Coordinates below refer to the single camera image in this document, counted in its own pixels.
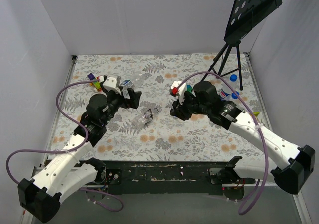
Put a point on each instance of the black base beam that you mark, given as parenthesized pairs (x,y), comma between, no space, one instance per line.
(154,177)

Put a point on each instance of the blue label bottle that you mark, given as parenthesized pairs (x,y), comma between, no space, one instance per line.
(228,97)

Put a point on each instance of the Pepsi plastic bottle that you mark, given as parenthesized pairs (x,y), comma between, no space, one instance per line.
(225,89)

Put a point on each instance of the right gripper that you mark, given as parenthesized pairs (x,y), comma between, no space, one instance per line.
(184,108)

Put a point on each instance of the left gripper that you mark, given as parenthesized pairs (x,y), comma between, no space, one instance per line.
(126,99)

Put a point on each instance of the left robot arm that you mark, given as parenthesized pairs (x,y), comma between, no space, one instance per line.
(44,193)

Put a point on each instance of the blue bottle cap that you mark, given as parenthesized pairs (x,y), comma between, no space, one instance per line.
(235,95)
(233,77)

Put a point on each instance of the black music stand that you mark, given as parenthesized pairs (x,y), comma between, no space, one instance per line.
(245,15)

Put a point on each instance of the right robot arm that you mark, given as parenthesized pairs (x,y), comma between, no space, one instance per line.
(289,165)

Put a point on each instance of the floral table cloth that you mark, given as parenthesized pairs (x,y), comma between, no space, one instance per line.
(165,138)

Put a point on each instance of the clear bottle black label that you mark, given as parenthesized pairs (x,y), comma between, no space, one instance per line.
(144,118)

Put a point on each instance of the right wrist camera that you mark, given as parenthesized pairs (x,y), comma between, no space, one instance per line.
(178,89)

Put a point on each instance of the clear lying bottle silver label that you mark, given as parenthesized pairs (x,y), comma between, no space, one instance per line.
(134,81)

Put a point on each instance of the multicolour toy brick stack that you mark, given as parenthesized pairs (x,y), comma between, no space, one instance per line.
(95,82)

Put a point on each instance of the green blue toy bricks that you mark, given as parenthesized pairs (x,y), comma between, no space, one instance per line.
(190,88)

